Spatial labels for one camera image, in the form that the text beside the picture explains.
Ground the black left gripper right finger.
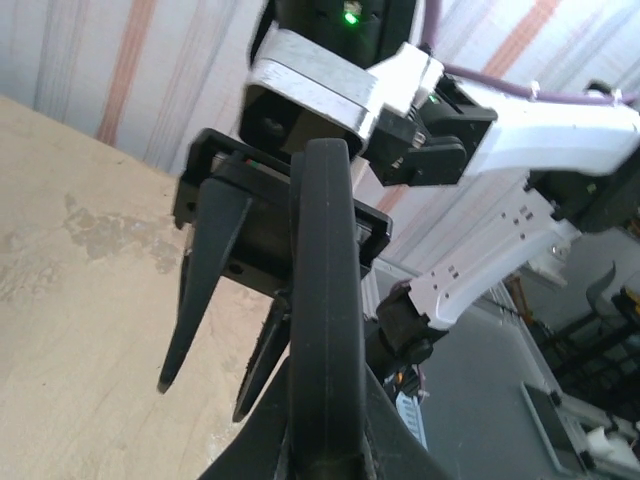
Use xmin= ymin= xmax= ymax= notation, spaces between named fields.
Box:
xmin=361 ymin=363 xmax=447 ymax=480

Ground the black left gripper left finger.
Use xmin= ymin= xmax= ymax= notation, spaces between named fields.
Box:
xmin=199 ymin=358 xmax=294 ymax=480

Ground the black phone case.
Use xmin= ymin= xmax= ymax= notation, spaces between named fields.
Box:
xmin=288 ymin=138 xmax=369 ymax=480

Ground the grey flat tray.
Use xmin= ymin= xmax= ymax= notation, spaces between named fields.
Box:
xmin=519 ymin=379 xmax=609 ymax=474

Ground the grey slotted cable duct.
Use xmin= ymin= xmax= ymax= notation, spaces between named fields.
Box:
xmin=393 ymin=392 xmax=430 ymax=452

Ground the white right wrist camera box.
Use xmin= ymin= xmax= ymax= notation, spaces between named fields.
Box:
xmin=238 ymin=27 xmax=445 ymax=157

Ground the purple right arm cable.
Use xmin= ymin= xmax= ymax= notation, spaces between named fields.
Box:
xmin=422 ymin=0 xmax=640 ymax=109

